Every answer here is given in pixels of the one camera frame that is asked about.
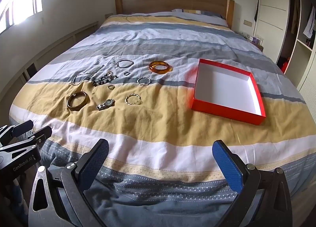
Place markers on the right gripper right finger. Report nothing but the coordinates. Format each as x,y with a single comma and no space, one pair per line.
241,178

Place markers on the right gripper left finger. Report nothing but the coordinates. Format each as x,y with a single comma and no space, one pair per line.
78,177

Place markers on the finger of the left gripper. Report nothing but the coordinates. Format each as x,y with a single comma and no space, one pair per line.
39,137
9,132

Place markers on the brown horn bangle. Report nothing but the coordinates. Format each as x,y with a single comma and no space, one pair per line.
77,101

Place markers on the silver wristwatch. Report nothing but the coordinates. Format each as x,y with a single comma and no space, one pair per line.
107,104

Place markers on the thin silver bangle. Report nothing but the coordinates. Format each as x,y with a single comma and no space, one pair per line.
124,63

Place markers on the amber resin bangle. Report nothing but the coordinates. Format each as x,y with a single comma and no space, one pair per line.
160,67

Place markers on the red shallow box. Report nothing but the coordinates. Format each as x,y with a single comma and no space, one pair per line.
227,91

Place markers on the striped duvet cover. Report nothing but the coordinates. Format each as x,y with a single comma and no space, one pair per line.
160,170

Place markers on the bedside table with items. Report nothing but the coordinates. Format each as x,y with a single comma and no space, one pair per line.
254,40

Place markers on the white wardrobe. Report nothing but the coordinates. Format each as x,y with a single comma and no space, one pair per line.
280,25

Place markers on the hanging striped shirt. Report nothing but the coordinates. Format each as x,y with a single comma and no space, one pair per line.
308,31

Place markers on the grey blue pillow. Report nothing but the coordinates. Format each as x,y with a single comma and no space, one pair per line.
201,16

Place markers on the wooden headboard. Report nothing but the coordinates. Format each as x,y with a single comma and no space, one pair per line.
225,8

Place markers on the low white wall cabinet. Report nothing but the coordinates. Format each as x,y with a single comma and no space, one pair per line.
41,59

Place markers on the wall switch plate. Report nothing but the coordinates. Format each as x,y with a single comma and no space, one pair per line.
247,23

